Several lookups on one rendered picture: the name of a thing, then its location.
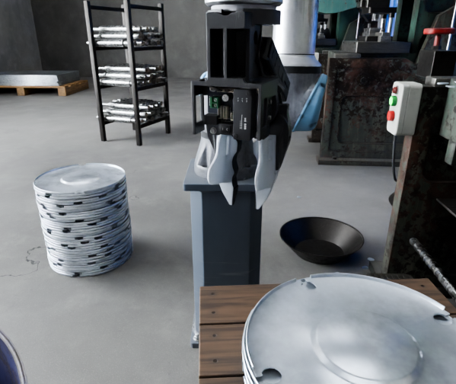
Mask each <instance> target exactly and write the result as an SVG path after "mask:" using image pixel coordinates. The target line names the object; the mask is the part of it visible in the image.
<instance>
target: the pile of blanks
mask: <svg viewBox="0 0 456 384"><path fill-rule="evenodd" d="M33 188H34V190H35V194H36V201H37V205H38V209H39V214H40V219H41V227H42V229H43V234H44V239H45V243H46V247H47V257H48V259H49V265H50V267H51V268H52V269H53V270H54V271H55V272H57V273H58V274H61V275H65V276H69V277H76V276H78V277H89V276H94V275H98V274H103V273H106V272H108V271H111V270H114V269H116V268H118V267H119V266H121V265H122V264H124V263H125V262H127V261H128V260H129V258H130V257H131V255H130V254H132V252H133V246H132V226H131V219H130V214H129V203H128V194H127V185H126V176H125V177H124V179H122V180H121V182H119V183H118V184H115V185H113V186H112V187H108V188H105V189H103V190H97V191H94V192H90V193H85V194H81V193H79V194H48V193H44V192H42V191H39V190H38V189H36V188H35V186H33Z"/></svg>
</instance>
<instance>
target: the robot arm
mask: <svg viewBox="0 0 456 384"><path fill-rule="evenodd" d="M205 4H206V5H207V6H209V7H212V10H208V12H206V42H207V72H204V73H203V74H202V76H201V78H200V79H197V80H193V81H191V96H192V119H193V134H195V135H196V134H197V133H200V132H201V141H200V144H199V148H198V151H197V154H196V158H195V162H194V171H195V174H196V175H198V176H199V177H201V178H205V179H207V180H208V182H209V184H220V187H221V189H222V192H223V194H224V195H225V198H226V200H227V201H228V203H229V204H230V205H234V202H235V198H236V195H237V192H238V181H242V180H246V179H249V178H252V177H254V176H255V189H256V192H255V209H257V210H258V209H259V208H261V206H262V205H263V204H264V202H265V201H266V199H267V198H268V196H269V194H270V193H271V191H272V189H273V185H274V184H275V181H276V178H277V176H278V173H279V170H280V167H281V166H282V163H283V160H284V158H285V154H286V152H287V149H288V147H289V143H290V140H291V136H292V132H295V131H311V130H313V129H314V128H315V127H316V125H317V122H318V118H319V115H320V109H321V105H322V102H323V99H324V92H325V88H326V84H327V75H325V74H321V64H320V63H319V62H318V60H317V59H316V57H315V55H314V54H315V45H316V36H317V18H318V9H319V0H205ZM270 25H273V38H272V37H261V36H262V26H270ZM197 95H200V118H201V120H198V121H196V96H197ZM253 138H255V139H257V140H256V141H255V142H253Z"/></svg>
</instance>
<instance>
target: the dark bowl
mask: <svg viewBox="0 0 456 384"><path fill-rule="evenodd" d="M279 235H280V237H281V239H282V240H283V241H284V242H285V243H286V244H287V245H288V246H289V247H290V248H291V249H292V250H293V251H294V252H295V253H296V254H297V256H299V257H300V258H301V259H303V260H305V261H308V262H311V263H313V264H335V263H338V262H340V261H341V260H343V259H345V258H347V257H349V256H350V255H351V254H354V253H356V252H357V251H359V250H360V249H361V248H362V247H363V245H364V241H365V240H364V237H363V235H362V233H361V232H360V231H359V230H358V229H356V228H355V227H353V226H351V225H349V224H347V223H345V222H342V221H339V220H336V219H330V218H325V217H317V216H309V217H301V218H297V219H292V220H290V221H288V222H286V223H285V224H283V225H282V227H281V228H280V230H279Z"/></svg>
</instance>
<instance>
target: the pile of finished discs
mask: <svg viewBox="0 0 456 384"><path fill-rule="evenodd" d="M307 278H310V277H307ZM307 278H303V279H300V281H301V282H302V283H303V284H302V285H301V287H302V288H303V289H304V290H310V291H312V290H315V289H316V286H315V285H314V284H312V283H307V282H306V281H305V279H307ZM296 281H298V280H296ZM252 311H253V310H251V312H250V314H251V313H252ZM250 314H249V316H248V318H247V321H246V324H245V327H244V334H243V339H242V370H243V372H244V375H245V376H243V377H244V384H259V382H262V381H265V380H266V382H268V383H273V384H274V383H277V382H279V381H280V380H281V378H282V375H281V373H280V372H279V371H278V370H275V369H271V368H269V369H266V370H264V371H263V372H262V374H263V376H261V377H258V378H256V377H255V375H254V372H253V370H252V368H251V365H250V362H249V359H248V355H247V348H246V330H247V323H248V320H249V317H250ZM433 318H434V319H435V320H436V321H437V322H438V323H440V324H443V325H451V324H452V322H451V321H450V320H451V319H452V317H450V316H445V317H444V316H443V315H434V316H433Z"/></svg>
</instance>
